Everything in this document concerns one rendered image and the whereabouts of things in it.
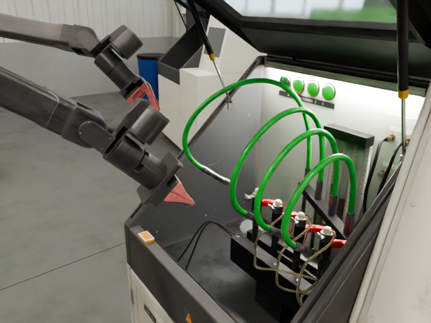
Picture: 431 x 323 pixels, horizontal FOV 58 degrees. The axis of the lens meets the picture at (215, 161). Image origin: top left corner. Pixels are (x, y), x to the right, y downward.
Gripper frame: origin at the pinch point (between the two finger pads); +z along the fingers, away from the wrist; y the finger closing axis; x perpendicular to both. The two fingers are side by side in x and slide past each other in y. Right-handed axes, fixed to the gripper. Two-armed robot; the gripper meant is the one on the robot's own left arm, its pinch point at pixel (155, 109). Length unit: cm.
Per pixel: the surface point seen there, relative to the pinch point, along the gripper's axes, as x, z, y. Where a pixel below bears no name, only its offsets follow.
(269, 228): -1.5, 38.2, -20.9
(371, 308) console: -6, 62, -32
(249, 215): 0.5, 34.9, -14.0
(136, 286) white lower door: 48, 36, 17
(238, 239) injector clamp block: 9.6, 42.9, 2.4
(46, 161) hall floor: 157, -64, 319
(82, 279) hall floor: 121, 34, 126
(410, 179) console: -29, 46, -33
